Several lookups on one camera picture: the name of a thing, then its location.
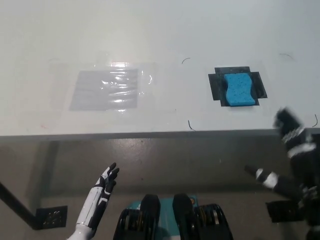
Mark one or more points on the robot lower body legs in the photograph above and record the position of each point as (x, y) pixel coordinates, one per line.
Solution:
(182, 217)

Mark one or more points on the clear plastic sheet patch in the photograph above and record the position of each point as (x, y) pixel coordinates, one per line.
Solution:
(100, 92)

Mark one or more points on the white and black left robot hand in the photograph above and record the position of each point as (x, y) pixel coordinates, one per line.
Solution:
(96, 200)

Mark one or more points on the black table leg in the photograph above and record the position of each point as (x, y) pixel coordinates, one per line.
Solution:
(17, 203)

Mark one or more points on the blue wavy sponge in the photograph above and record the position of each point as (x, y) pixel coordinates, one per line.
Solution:
(238, 90)

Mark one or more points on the black tape marked spot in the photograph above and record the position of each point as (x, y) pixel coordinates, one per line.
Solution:
(215, 85)

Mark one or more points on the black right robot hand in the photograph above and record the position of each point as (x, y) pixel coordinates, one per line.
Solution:
(303, 170)

